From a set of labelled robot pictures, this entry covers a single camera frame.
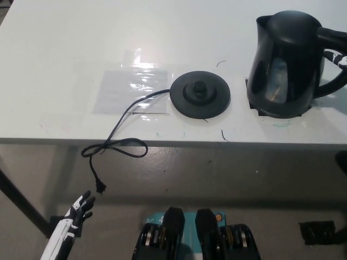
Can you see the black tape patch on table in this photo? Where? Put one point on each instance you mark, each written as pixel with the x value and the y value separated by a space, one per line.
pixel 250 104

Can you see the black and teal robot body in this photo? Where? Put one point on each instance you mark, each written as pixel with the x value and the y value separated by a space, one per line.
pixel 173 233

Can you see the black electric kettle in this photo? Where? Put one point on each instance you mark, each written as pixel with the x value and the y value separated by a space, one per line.
pixel 284 54

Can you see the round black kettle base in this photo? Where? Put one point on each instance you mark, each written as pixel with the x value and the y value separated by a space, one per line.
pixel 217 105

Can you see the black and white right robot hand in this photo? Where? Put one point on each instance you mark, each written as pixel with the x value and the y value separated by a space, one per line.
pixel 337 59

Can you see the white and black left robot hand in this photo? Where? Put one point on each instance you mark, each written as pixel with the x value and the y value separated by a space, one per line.
pixel 65 233

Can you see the laminated paper sheet under tape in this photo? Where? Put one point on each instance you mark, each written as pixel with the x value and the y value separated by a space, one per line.
pixel 114 92

